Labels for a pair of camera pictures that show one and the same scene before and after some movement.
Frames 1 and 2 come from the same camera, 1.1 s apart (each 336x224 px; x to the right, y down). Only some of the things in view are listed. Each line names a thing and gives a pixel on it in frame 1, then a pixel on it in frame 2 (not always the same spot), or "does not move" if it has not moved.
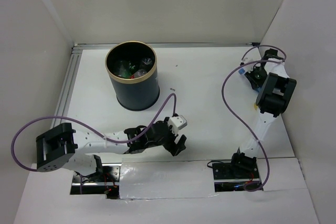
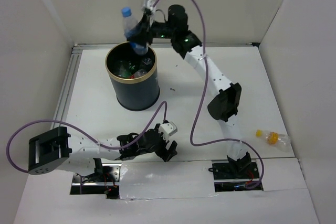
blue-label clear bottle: (241, 71) → (130, 23)
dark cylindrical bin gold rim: (132, 67) does not move
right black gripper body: (257, 76) → (159, 30)
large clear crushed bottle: (147, 61) does not move
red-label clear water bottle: (139, 72) does not move
